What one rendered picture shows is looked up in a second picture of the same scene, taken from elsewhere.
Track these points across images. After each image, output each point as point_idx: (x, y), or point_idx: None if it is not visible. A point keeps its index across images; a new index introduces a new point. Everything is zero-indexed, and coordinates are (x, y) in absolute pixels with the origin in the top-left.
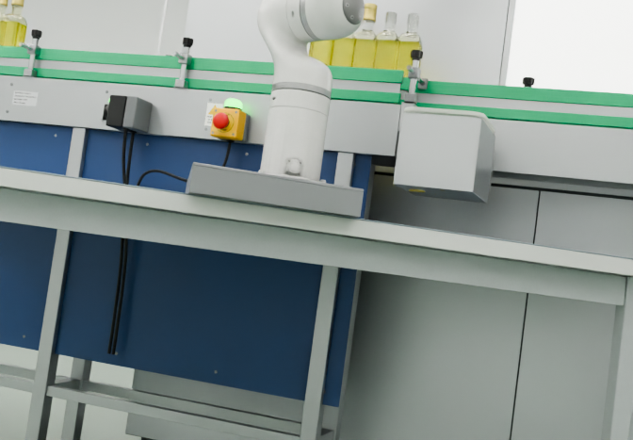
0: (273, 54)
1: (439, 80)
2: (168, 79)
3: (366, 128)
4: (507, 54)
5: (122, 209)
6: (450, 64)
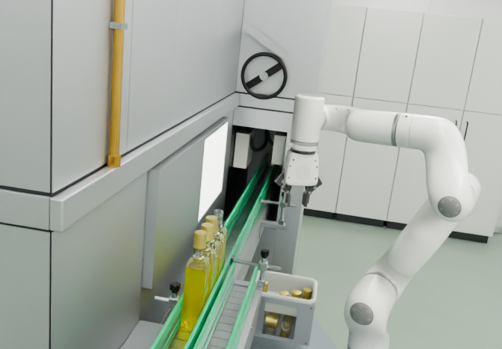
0: (385, 339)
1: (184, 238)
2: None
3: (255, 319)
4: (199, 199)
5: None
6: (187, 223)
